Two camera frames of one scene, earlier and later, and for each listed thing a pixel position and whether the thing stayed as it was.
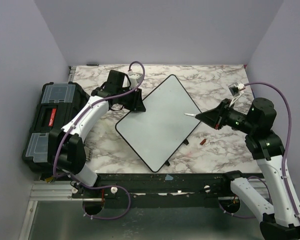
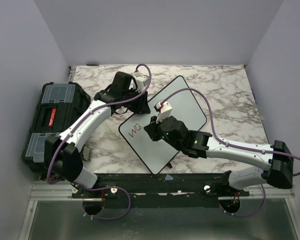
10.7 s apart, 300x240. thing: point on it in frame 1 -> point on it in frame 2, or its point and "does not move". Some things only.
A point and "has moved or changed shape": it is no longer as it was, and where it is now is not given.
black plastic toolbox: (58, 102) does not move
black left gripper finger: (137, 105) -> (144, 107)
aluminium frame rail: (53, 190) does not move
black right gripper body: (233, 117) -> (157, 133)
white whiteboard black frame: (159, 135) has moved or changed shape
